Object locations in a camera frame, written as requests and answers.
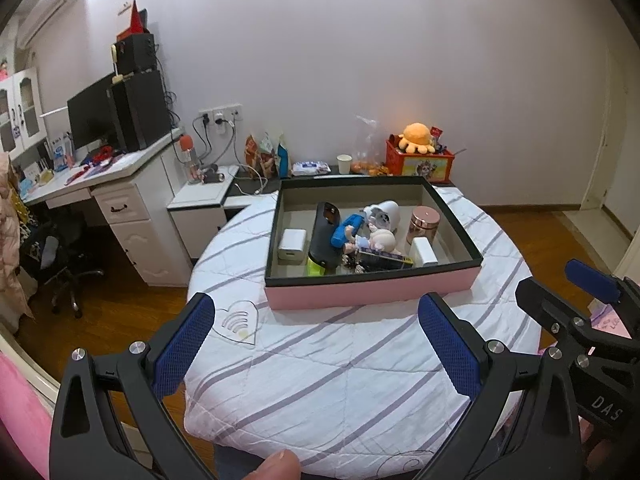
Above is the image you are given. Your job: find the low white cabinet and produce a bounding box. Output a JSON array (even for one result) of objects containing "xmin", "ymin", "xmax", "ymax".
[{"xmin": 166, "ymin": 165, "xmax": 241, "ymax": 261}]

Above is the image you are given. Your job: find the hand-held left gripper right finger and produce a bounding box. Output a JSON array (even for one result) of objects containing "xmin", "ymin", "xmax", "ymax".
[{"xmin": 418, "ymin": 291, "xmax": 585, "ymax": 480}]

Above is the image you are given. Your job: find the black power cable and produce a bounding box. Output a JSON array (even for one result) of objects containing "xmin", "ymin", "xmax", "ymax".
[{"xmin": 191, "ymin": 115, "xmax": 238, "ymax": 166}]

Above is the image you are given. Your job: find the small doll figurine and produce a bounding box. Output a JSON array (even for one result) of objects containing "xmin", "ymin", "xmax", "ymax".
[{"xmin": 345, "ymin": 228, "xmax": 401, "ymax": 256}]

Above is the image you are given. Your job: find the beige padded jacket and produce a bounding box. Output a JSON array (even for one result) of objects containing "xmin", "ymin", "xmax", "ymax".
[{"xmin": 0, "ymin": 152, "xmax": 36, "ymax": 331}]

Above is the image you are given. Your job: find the blue snack bag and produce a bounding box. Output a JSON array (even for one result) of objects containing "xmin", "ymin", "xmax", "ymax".
[{"xmin": 276, "ymin": 135, "xmax": 292, "ymax": 179}]

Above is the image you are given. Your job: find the red printed storage box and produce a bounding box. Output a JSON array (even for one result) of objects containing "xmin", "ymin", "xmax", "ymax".
[{"xmin": 385, "ymin": 135, "xmax": 456, "ymax": 183}]

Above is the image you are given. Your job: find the red snack bag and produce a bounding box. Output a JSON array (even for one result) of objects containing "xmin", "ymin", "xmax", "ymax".
[{"xmin": 243, "ymin": 135, "xmax": 261, "ymax": 173}]

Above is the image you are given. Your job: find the black speaker box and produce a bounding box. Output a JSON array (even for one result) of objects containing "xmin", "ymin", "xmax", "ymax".
[{"xmin": 116, "ymin": 32, "xmax": 157, "ymax": 75}]

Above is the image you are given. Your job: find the pink printed paper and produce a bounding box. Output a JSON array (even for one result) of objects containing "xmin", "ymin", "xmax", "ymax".
[{"xmin": 590, "ymin": 300, "xmax": 633, "ymax": 338}]

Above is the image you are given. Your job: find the wet wipes pack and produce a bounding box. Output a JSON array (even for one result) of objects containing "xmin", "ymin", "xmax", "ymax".
[{"xmin": 291, "ymin": 160, "xmax": 331, "ymax": 177}]

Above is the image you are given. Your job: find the red desk clutter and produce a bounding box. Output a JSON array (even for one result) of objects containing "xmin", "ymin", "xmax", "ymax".
[{"xmin": 77, "ymin": 145, "xmax": 123, "ymax": 173}]

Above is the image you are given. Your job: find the person's left hand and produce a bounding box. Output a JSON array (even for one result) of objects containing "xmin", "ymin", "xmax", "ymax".
[{"xmin": 248, "ymin": 449, "xmax": 302, "ymax": 480}]

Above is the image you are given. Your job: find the orange octopus plush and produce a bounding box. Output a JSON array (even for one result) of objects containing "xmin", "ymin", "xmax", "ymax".
[{"xmin": 398, "ymin": 123, "xmax": 436, "ymax": 155}]

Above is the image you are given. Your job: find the white cylindrical device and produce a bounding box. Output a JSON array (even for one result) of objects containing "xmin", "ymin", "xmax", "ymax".
[{"xmin": 362, "ymin": 200, "xmax": 401, "ymax": 233}]

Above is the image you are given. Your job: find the pink box with black rim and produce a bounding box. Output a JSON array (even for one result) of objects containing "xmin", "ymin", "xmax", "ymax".
[{"xmin": 264, "ymin": 175, "xmax": 483, "ymax": 311}]

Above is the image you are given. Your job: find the white green snack bag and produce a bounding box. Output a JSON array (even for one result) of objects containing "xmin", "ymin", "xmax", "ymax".
[{"xmin": 257, "ymin": 134, "xmax": 281, "ymax": 177}]

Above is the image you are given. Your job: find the red triangular item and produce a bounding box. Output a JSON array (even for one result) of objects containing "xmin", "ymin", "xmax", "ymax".
[{"xmin": 127, "ymin": 0, "xmax": 150, "ymax": 36}]

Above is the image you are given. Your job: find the black computer tower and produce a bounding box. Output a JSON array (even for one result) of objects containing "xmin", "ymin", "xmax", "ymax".
[{"xmin": 107, "ymin": 69, "xmax": 172, "ymax": 152}]

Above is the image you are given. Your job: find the white charging cable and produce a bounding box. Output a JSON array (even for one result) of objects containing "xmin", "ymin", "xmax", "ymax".
[{"xmin": 234, "ymin": 162, "xmax": 268, "ymax": 196}]

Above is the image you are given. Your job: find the large white wall charger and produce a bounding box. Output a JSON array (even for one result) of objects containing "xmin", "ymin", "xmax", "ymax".
[{"xmin": 278, "ymin": 229, "xmax": 307, "ymax": 263}]

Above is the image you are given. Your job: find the white glass-door cabinet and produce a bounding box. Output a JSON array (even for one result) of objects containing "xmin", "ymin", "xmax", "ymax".
[{"xmin": 0, "ymin": 66, "xmax": 48, "ymax": 153}]

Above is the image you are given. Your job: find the rose gold jar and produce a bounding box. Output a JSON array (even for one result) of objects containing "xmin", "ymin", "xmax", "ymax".
[{"xmin": 406, "ymin": 206, "xmax": 441, "ymax": 247}]

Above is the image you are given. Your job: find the blue white carton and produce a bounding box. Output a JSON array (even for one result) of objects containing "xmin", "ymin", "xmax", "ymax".
[{"xmin": 50, "ymin": 132, "xmax": 73, "ymax": 171}]

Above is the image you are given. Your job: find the black office chair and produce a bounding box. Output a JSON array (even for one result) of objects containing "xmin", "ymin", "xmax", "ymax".
[{"xmin": 22, "ymin": 220, "xmax": 105, "ymax": 318}]

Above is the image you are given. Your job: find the pink cloth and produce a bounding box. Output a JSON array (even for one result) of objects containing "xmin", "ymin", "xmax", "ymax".
[{"xmin": 0, "ymin": 350, "xmax": 56, "ymax": 480}]

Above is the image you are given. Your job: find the black computer monitor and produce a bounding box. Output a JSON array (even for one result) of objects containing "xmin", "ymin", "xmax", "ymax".
[{"xmin": 66, "ymin": 72, "xmax": 121, "ymax": 153}]

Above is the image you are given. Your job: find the blue plastic clip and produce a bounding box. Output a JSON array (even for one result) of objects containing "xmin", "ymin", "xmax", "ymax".
[{"xmin": 330, "ymin": 214, "xmax": 364, "ymax": 248}]

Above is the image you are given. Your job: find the small white wall charger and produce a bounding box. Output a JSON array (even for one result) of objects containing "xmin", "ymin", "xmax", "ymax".
[{"xmin": 410, "ymin": 237, "xmax": 438, "ymax": 266}]

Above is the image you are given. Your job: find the clear bottle with orange lid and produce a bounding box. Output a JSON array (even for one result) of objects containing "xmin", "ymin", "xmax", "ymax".
[{"xmin": 178, "ymin": 135, "xmax": 202, "ymax": 185}]

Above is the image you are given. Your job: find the clear plastic bag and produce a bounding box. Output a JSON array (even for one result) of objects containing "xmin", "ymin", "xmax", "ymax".
[{"xmin": 350, "ymin": 114, "xmax": 393, "ymax": 177}]

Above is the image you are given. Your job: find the dark printed small box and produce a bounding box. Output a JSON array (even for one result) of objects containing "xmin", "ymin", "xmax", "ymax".
[{"xmin": 356, "ymin": 249, "xmax": 415, "ymax": 271}]

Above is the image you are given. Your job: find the white wall socket strip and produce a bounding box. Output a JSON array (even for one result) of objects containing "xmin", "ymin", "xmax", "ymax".
[{"xmin": 198, "ymin": 104, "xmax": 244, "ymax": 128}]

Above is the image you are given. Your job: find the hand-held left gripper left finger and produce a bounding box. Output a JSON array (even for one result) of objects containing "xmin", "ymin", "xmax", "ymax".
[{"xmin": 49, "ymin": 291, "xmax": 217, "ymax": 480}]

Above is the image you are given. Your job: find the white desk with drawers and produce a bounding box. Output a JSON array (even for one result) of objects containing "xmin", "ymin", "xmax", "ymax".
[{"xmin": 20, "ymin": 127, "xmax": 193, "ymax": 288}]

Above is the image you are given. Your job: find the white air conditioner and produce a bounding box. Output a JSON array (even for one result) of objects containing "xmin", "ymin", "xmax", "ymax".
[{"xmin": 17, "ymin": 0, "xmax": 83, "ymax": 43}]

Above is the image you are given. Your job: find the dark side table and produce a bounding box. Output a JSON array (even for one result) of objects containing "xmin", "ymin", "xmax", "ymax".
[{"xmin": 225, "ymin": 165, "xmax": 453, "ymax": 208}]

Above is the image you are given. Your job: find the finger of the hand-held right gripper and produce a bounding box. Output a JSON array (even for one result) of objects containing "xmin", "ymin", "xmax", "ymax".
[
  {"xmin": 565, "ymin": 259, "xmax": 640, "ymax": 311},
  {"xmin": 515, "ymin": 277, "xmax": 640, "ymax": 367}
]

